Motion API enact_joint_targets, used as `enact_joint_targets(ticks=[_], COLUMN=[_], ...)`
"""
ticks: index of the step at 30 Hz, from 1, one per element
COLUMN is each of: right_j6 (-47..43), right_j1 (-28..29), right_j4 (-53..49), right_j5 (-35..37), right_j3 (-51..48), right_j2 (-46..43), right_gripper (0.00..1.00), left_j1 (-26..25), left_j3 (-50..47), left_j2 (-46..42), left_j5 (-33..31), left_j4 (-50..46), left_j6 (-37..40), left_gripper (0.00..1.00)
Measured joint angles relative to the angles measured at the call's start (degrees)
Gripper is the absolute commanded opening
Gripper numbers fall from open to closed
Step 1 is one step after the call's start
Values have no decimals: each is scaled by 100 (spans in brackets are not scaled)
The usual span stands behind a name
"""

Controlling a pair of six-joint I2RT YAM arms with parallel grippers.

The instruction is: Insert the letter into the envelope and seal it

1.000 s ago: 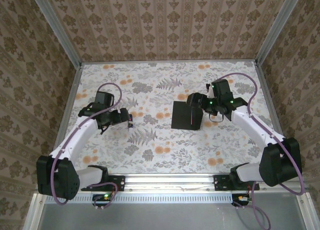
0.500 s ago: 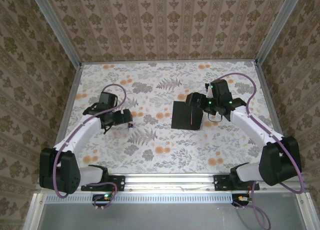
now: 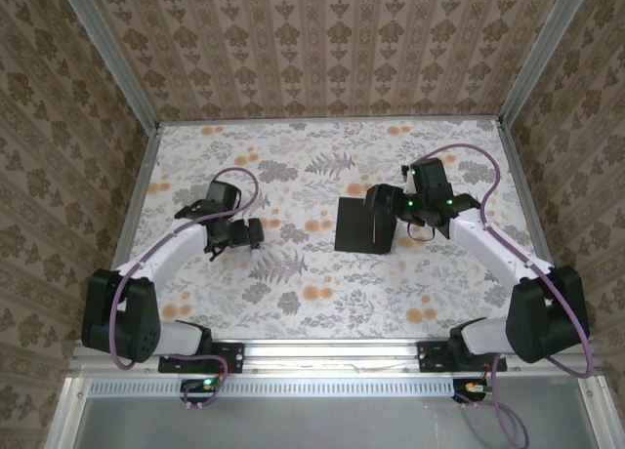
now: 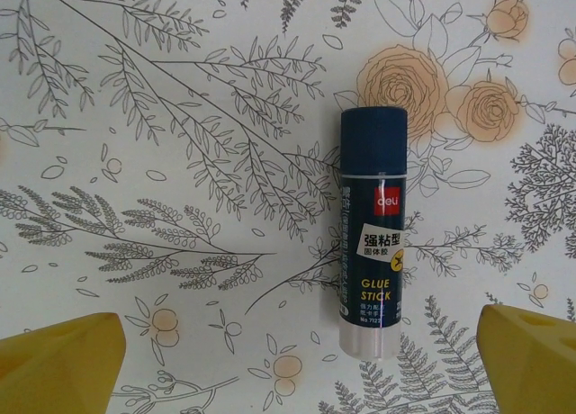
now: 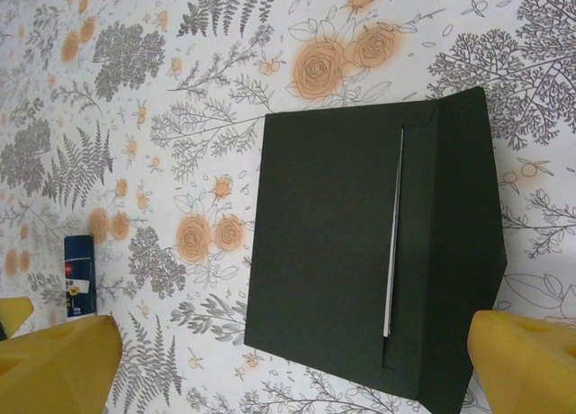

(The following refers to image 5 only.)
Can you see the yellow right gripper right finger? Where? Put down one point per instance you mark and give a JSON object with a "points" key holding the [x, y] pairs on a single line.
{"points": [[526, 369]]}

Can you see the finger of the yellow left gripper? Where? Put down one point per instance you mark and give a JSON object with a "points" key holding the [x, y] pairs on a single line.
{"points": [[15, 317]]}

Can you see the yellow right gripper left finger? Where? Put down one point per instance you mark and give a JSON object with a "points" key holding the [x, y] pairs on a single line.
{"points": [[58, 369]]}

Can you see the blue glue stick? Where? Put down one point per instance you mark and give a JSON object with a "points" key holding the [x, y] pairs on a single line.
{"points": [[81, 290]]}

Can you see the blue glue stick cap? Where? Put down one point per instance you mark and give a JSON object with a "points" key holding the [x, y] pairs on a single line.
{"points": [[79, 246]]}

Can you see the white paper letter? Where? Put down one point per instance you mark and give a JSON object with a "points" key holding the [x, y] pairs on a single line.
{"points": [[392, 252]]}

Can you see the black box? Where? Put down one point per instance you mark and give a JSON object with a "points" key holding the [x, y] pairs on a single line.
{"points": [[324, 234]]}

